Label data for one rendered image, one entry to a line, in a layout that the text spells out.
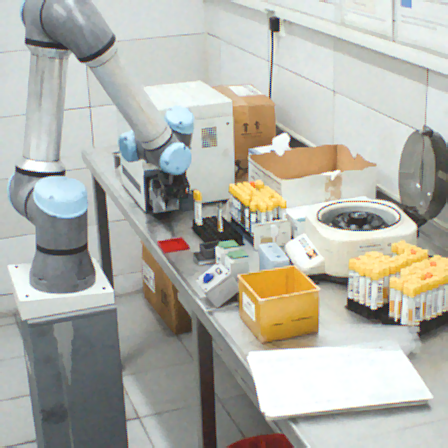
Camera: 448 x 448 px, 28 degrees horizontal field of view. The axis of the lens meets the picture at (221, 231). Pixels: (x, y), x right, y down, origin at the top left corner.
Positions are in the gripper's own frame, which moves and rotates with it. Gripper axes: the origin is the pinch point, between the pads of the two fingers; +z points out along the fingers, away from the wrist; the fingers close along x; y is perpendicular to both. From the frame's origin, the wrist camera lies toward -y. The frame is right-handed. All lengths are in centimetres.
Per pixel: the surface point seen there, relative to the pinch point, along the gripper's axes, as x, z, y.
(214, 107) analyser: 17.4, -17.5, -16.8
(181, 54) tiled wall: 48, 57, -125
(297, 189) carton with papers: 29.5, -17.6, 16.9
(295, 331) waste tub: 5, -35, 68
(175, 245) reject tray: -3.4, -6.2, 19.8
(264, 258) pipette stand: 7, -30, 45
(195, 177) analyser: 10.9, -0.5, -6.9
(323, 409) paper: -2, -50, 93
